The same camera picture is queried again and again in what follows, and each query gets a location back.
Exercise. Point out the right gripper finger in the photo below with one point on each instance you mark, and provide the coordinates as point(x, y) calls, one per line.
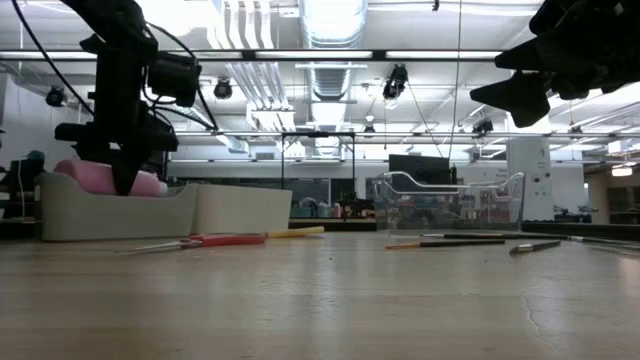
point(520, 100)
point(525, 56)

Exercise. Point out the pink paint bottle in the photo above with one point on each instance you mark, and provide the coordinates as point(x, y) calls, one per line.
point(85, 177)

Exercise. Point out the black pencil tool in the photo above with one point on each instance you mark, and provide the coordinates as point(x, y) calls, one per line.
point(450, 244)

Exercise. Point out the black ceiling spotlight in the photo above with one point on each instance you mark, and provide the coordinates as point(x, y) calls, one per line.
point(395, 82)
point(483, 127)
point(55, 97)
point(223, 89)

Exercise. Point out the grey plastic bin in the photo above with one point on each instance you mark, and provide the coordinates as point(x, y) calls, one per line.
point(100, 217)

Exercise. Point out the white pillar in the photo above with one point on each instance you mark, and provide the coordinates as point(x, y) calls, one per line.
point(530, 160)

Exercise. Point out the white plastic bin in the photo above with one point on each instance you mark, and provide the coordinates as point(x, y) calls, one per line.
point(240, 210)

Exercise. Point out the large black screen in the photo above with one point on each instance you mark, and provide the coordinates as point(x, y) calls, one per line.
point(420, 167)

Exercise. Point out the clear plastic bin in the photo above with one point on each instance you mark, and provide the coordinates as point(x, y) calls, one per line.
point(440, 207)

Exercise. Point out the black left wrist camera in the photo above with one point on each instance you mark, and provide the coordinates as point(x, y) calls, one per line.
point(174, 79)

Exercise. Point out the glowing wall light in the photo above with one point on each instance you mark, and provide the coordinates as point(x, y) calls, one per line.
point(621, 171)

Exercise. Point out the silver ventilation duct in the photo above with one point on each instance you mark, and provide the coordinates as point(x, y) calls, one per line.
point(332, 30)

